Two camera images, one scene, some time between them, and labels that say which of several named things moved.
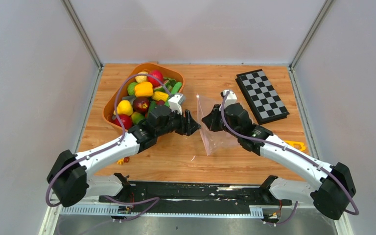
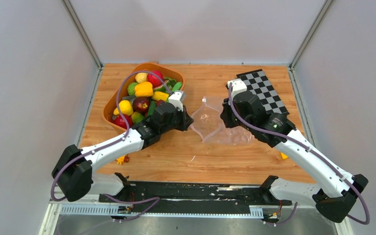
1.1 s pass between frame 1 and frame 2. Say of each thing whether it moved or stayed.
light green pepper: stayed
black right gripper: moved
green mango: stayed
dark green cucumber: stayed
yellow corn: stayed
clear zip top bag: moved
